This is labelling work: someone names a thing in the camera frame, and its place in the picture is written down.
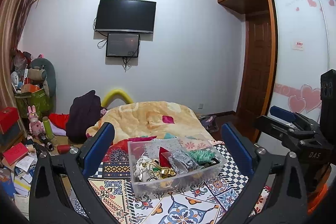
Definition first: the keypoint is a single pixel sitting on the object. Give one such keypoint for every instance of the red velvet cloth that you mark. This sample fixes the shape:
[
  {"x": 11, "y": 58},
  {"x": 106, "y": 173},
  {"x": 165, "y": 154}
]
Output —
[{"x": 164, "y": 154}]

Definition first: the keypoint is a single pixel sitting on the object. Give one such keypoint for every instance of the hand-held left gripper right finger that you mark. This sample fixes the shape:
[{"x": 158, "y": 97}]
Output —
[{"x": 236, "y": 146}]

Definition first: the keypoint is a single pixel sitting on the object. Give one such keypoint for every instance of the dark purple backpack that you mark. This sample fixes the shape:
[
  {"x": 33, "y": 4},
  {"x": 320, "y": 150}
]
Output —
[{"x": 82, "y": 116}]

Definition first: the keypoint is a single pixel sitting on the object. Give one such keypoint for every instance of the red cylinder can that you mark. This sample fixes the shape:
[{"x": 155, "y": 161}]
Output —
[{"x": 64, "y": 149}]

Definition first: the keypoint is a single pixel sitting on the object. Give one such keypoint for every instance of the yellow foam tube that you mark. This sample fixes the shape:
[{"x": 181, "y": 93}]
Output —
[{"x": 118, "y": 94}]

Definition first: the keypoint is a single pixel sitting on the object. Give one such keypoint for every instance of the magenta cloth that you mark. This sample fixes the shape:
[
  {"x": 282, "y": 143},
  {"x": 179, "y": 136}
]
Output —
[{"x": 141, "y": 138}]

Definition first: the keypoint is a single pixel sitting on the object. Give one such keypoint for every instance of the red bedding fabric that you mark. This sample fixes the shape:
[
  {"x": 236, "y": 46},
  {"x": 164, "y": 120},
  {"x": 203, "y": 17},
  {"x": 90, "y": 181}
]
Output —
[{"x": 120, "y": 146}]

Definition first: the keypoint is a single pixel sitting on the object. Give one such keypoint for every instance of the clear plastic storage box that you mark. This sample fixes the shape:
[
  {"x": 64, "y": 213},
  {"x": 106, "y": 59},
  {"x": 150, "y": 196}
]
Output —
[{"x": 157, "y": 188}]

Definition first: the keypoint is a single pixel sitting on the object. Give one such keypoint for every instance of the green ruffled cloth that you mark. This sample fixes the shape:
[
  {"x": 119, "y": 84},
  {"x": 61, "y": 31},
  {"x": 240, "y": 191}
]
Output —
[{"x": 202, "y": 156}]

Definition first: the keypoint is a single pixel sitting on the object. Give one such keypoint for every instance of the teal cloth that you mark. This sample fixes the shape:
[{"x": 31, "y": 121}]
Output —
[{"x": 170, "y": 135}]

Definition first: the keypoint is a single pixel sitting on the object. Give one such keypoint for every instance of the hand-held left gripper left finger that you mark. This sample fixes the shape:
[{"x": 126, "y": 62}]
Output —
[{"x": 101, "y": 146}]

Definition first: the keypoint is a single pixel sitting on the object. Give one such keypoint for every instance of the pink rabbit toy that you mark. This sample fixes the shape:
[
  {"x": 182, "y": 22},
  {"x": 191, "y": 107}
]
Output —
[{"x": 35, "y": 123}]

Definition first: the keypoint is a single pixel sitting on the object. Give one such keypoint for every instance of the red and white door label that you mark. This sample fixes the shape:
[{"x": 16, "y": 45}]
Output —
[{"x": 298, "y": 45}]

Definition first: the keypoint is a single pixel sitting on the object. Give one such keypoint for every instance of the green storage bin with toys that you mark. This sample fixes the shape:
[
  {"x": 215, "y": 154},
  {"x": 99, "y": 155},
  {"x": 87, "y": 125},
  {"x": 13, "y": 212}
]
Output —
[{"x": 35, "y": 103}]

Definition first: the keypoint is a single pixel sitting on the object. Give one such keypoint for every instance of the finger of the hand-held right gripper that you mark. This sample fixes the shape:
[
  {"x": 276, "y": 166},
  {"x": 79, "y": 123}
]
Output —
[
  {"x": 270, "y": 125},
  {"x": 282, "y": 112}
]

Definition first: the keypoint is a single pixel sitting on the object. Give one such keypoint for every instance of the dark purple stool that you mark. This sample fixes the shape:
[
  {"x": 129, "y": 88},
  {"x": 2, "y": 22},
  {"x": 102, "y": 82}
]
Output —
[{"x": 208, "y": 123}]

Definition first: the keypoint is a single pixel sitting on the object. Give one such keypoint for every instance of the black wall television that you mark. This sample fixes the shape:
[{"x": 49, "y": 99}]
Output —
[{"x": 125, "y": 15}]

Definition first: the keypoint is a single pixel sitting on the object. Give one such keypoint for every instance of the red book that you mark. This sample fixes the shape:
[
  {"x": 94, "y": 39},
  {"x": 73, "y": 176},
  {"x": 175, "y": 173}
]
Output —
[{"x": 15, "y": 153}]

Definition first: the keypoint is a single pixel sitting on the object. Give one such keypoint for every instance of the white sliding wardrobe door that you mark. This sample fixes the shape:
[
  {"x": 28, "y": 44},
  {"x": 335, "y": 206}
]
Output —
[{"x": 302, "y": 69}]

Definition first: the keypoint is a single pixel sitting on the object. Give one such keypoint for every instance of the black telescope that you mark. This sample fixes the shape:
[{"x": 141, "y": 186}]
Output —
[{"x": 46, "y": 142}]

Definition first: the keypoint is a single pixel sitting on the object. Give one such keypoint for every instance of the small black wall monitor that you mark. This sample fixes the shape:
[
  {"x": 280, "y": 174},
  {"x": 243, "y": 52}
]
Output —
[{"x": 122, "y": 44}]

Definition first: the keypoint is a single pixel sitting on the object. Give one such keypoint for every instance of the patterned bed sheet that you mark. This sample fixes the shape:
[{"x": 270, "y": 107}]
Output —
[{"x": 183, "y": 208}]

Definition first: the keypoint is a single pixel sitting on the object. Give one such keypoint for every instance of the striped brown curtain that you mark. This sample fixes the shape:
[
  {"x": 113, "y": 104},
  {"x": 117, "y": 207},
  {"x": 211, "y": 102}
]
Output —
[{"x": 10, "y": 35}]

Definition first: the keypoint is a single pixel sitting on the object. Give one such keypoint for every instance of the pile of papers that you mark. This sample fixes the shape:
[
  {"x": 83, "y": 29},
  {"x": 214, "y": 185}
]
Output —
[{"x": 22, "y": 176}]

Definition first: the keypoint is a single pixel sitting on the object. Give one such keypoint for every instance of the grey green plush toy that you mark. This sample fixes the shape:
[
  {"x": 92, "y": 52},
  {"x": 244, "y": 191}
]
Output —
[{"x": 39, "y": 73}]

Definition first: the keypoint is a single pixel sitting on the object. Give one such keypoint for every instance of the silver glitter pouch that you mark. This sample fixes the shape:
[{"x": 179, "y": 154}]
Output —
[{"x": 182, "y": 161}]

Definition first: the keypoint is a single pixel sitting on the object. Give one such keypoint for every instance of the green bottle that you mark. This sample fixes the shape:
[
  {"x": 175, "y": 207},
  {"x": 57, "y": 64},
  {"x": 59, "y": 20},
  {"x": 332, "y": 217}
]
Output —
[{"x": 48, "y": 127}]

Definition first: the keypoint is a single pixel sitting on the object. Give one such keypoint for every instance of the red box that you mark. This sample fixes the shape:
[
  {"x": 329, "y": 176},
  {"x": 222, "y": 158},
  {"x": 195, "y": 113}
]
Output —
[{"x": 8, "y": 119}]

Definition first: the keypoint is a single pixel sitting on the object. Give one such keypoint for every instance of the yellow fleece blanket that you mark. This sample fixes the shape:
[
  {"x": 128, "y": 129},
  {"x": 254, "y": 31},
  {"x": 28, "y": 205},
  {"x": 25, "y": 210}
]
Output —
[{"x": 141, "y": 116}]

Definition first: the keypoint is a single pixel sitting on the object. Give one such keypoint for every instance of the grey lace cloth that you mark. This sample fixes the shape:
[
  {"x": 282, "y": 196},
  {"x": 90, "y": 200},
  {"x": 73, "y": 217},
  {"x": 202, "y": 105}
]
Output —
[{"x": 162, "y": 144}]

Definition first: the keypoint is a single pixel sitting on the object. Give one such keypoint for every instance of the brown wooden door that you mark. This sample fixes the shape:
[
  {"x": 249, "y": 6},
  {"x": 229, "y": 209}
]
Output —
[{"x": 258, "y": 66}]

